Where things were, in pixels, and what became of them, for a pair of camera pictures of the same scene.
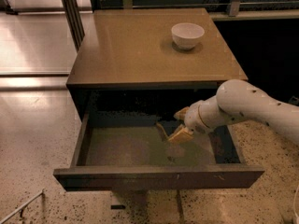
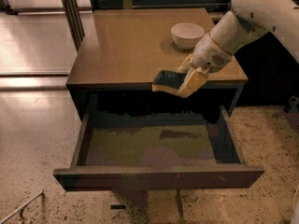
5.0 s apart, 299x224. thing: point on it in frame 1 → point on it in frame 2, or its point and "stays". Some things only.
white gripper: (192, 118) → (209, 55)
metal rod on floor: (42, 191) stays
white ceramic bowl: (186, 35) stays
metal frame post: (72, 14) stays
